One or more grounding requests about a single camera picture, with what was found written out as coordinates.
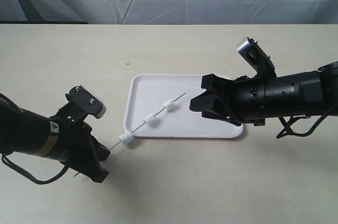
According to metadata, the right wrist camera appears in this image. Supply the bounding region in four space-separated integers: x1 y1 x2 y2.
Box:
236 37 277 79

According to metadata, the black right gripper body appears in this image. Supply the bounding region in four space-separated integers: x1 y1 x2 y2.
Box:
215 76 267 126

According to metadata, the thin metal skewer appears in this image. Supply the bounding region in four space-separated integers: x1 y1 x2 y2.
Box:
109 92 186 150

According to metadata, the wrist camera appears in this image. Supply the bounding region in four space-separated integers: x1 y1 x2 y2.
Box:
69 85 106 119
236 37 277 79

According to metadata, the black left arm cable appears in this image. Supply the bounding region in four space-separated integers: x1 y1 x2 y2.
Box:
1 152 72 185

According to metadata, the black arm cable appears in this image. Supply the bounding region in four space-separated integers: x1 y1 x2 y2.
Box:
276 107 338 139
1 152 72 185

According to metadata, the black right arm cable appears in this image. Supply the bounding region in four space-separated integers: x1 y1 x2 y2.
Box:
276 107 338 139

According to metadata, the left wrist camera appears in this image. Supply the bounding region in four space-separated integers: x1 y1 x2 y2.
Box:
69 85 106 119

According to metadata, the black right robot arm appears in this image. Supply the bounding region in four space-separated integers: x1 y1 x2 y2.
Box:
189 62 337 126

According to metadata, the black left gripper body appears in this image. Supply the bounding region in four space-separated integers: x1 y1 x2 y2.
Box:
55 93 92 170

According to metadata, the white rectangular plastic tray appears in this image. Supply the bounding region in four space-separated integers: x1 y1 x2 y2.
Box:
123 74 243 138

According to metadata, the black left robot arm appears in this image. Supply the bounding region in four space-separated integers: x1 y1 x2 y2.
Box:
1 94 110 185

